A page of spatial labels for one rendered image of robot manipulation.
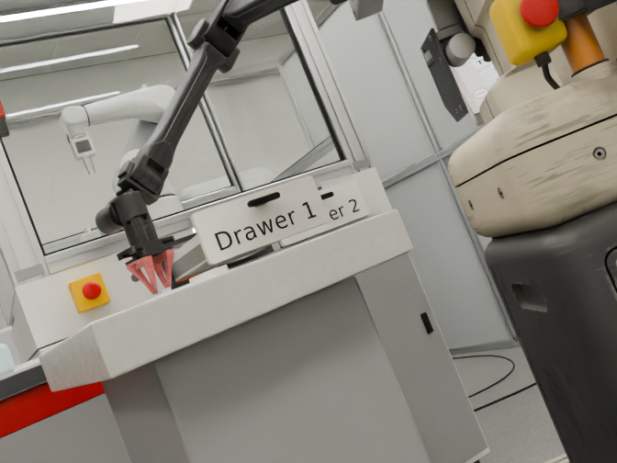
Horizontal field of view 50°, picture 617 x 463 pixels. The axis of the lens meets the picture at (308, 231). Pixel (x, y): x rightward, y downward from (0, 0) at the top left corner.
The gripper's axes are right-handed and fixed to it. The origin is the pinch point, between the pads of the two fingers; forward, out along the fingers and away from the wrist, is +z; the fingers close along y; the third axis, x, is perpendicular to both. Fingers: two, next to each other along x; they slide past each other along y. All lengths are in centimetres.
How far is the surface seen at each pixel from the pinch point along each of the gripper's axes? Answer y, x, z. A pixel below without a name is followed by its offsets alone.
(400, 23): -215, -47, -89
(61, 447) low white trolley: 37.1, 20.2, 17.4
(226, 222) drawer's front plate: -12.5, 10.9, -7.8
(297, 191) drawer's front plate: -29.5, 16.9, -9.5
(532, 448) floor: -98, 7, 80
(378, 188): -82, 0, -7
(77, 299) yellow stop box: 3.8, -26.0, -4.9
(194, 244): -12.3, -1.1, -6.6
